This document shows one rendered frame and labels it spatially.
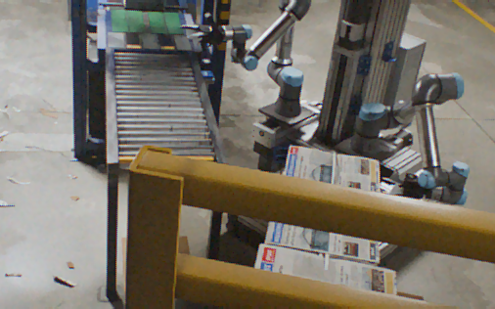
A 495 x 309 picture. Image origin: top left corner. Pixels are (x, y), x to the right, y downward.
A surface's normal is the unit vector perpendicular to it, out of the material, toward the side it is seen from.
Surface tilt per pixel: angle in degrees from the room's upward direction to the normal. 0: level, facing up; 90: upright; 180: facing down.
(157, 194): 90
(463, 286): 0
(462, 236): 90
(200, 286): 90
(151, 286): 90
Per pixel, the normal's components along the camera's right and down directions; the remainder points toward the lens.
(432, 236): -0.16, 0.49
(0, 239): 0.11, -0.85
